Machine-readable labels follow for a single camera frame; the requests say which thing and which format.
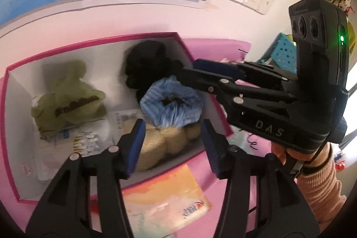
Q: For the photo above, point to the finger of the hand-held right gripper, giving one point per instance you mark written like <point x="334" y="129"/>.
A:
<point x="217" y="66"/>
<point x="200" y="79"/>

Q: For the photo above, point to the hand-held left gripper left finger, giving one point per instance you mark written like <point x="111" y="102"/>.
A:
<point x="136" y="148"/>

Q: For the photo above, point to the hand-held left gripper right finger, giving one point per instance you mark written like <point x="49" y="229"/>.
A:
<point x="213" y="151"/>

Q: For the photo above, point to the beige plush toy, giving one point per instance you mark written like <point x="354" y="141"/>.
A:
<point x="156" y="143"/>

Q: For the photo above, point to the white barcode packet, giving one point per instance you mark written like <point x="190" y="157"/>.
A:
<point x="122" y="118"/>

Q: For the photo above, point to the blue checked scrunchie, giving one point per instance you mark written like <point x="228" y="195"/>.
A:
<point x="167" y="112"/>

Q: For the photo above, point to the black scrunchie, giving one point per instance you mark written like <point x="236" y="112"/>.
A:
<point x="145" y="59"/>

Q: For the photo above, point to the green plush toy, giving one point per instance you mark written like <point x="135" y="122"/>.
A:
<point x="69" y="93"/>

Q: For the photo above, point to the pink cardboard box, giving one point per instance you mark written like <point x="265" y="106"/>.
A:
<point x="106" y="59"/>

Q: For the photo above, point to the person's right hand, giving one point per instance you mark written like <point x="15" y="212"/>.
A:
<point x="280" y="153"/>

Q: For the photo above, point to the teal perforated basket rack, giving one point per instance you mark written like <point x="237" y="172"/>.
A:
<point x="281" y="51"/>

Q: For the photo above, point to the large orange tissue pack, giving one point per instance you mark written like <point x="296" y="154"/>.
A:
<point x="167" y="199"/>

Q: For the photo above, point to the window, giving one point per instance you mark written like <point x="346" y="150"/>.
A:
<point x="352" y="115"/>

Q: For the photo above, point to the red bag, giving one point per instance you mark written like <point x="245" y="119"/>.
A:
<point x="339" y="161"/>

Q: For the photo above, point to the white wall switch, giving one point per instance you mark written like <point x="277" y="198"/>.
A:
<point x="267" y="3"/>

